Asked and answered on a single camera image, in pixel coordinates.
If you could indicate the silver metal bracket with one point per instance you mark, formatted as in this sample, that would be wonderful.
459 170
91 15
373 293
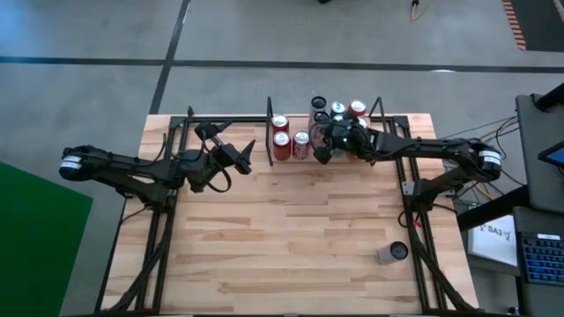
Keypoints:
407 188

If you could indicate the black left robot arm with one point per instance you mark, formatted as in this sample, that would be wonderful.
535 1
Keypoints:
123 165

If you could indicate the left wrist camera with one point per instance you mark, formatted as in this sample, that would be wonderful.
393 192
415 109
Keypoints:
229 155

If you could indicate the slim teal beverage can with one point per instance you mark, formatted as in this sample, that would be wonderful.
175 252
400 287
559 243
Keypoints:
338 107

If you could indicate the orange black striped strip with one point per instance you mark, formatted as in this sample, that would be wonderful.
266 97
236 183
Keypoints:
513 24

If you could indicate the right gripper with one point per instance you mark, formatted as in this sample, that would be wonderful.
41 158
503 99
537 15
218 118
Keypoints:
343 141

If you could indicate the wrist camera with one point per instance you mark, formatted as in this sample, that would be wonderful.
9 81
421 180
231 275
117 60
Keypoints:
229 155
359 140

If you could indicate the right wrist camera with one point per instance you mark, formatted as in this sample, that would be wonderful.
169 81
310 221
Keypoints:
359 140

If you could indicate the dark floor mat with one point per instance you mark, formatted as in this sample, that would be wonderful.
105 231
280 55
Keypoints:
544 24

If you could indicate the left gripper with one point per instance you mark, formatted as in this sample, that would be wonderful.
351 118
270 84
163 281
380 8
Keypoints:
211 163

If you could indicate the white Celsius Peach Vibe can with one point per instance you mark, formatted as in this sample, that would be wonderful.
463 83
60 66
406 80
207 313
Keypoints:
318 103

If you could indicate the red Star Wars Coca-Cola can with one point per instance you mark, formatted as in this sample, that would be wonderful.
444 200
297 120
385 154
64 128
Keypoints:
301 147

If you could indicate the white can with black top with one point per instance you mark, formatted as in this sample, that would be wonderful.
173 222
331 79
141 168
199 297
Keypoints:
392 253

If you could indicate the red can black Coca-Cola script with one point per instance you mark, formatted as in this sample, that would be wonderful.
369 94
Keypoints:
282 147
280 122

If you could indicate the gray cart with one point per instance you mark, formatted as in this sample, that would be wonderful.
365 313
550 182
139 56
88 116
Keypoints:
539 132

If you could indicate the gray side desk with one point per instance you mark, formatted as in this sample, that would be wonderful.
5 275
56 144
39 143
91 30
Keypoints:
535 301

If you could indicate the green floor mat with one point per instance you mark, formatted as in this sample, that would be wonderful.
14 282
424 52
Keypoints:
35 246

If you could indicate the backlit black keyboard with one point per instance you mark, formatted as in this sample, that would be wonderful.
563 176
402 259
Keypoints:
544 260

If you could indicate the tablet screen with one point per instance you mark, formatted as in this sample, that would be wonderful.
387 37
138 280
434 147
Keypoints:
556 155

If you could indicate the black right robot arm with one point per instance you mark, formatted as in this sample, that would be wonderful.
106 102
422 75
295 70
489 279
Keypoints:
432 145

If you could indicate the black aluminium rig frame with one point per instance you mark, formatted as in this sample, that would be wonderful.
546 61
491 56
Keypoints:
247 119

